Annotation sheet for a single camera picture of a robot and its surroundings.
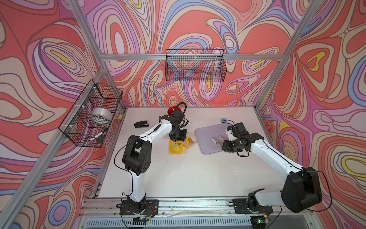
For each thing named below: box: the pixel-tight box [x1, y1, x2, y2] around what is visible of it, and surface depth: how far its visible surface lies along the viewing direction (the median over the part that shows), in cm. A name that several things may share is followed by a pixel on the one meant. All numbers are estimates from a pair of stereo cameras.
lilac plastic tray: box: [194, 123, 229, 155], surface depth 101 cm
